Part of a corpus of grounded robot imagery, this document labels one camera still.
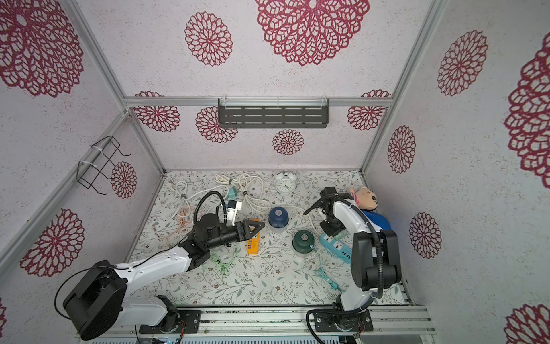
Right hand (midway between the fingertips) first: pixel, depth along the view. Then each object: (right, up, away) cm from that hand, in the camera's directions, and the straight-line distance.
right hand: (337, 227), depth 89 cm
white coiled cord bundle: (-48, +19, +24) cm, 57 cm away
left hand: (-31, +2, -13) cm, 34 cm away
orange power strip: (-36, -7, +1) cm, 36 cm away
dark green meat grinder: (-16, -5, -6) cm, 18 cm away
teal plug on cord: (-47, +14, +18) cm, 53 cm away
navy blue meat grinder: (-25, +4, +1) cm, 25 cm away
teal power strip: (0, -8, 0) cm, 8 cm away
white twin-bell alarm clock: (-21, +20, +16) cm, 33 cm away
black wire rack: (-90, +21, -16) cm, 94 cm away
